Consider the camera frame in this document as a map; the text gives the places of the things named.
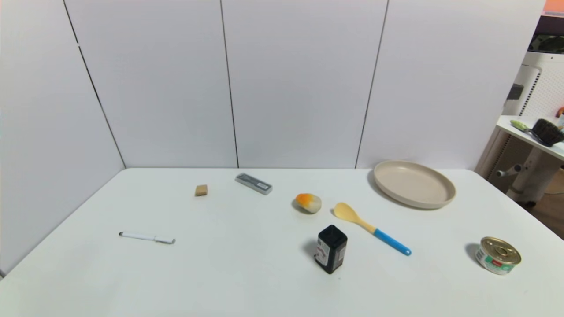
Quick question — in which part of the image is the small gold-lidded tin can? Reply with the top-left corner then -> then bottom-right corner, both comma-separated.
475,236 -> 522,276

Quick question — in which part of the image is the beige round plate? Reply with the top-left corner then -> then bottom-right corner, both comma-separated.
374,160 -> 457,210

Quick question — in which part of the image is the grey rectangular case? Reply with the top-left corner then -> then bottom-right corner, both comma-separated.
235,173 -> 273,195

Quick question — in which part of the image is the orange and white egg toy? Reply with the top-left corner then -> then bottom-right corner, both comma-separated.
295,193 -> 322,214

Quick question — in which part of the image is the small black bottle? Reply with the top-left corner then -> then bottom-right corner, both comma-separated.
314,225 -> 348,275

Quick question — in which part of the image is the white marker pen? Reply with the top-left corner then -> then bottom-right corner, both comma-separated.
119,232 -> 176,245

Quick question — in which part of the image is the white side table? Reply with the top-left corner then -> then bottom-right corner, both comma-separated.
496,115 -> 564,206

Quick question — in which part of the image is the white perforated appliance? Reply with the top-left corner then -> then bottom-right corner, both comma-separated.
479,33 -> 564,181

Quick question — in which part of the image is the black round brush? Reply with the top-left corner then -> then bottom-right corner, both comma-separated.
531,118 -> 564,147

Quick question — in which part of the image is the wooden spoon with blue handle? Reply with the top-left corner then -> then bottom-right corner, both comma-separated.
333,202 -> 412,257

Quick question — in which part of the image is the green handled utensil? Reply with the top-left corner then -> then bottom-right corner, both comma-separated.
510,119 -> 534,134

